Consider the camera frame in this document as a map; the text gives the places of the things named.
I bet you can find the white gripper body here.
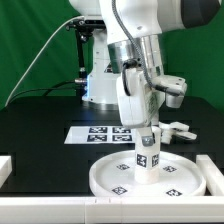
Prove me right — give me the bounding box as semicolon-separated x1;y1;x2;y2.
116;68;165;129

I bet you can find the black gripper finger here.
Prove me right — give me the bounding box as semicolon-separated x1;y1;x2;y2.
140;128;155;147

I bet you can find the white table base piece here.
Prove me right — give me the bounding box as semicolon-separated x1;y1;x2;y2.
159;122;197;144

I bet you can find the white round table top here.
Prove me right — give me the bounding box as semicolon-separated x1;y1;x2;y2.
89;150;206;197

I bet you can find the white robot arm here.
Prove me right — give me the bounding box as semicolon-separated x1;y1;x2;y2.
69;0;222;147

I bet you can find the white marker sheet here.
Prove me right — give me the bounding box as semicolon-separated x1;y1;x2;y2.
64;126;135;144

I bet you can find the white front fence bar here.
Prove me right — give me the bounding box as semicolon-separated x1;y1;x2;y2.
0;196;224;224

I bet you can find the white fence bar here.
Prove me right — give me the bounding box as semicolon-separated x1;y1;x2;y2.
0;196;224;224
0;156;12;188
196;155;224;196

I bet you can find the white right fence bar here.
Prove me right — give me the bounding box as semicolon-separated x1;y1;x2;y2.
196;155;224;196

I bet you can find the white left fence bar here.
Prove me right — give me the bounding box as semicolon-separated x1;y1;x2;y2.
0;156;12;188

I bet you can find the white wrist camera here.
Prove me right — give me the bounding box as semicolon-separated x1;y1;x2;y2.
153;75;187;108

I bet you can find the black cable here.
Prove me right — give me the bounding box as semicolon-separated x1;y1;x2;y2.
6;79;88;108

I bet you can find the black camera stand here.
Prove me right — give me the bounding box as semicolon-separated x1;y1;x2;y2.
65;17;106;85

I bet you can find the grey ribbed arm hose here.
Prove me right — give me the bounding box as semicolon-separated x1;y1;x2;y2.
111;0;181;98

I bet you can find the grey cable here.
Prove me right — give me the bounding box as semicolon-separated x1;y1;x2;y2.
4;14;85;108

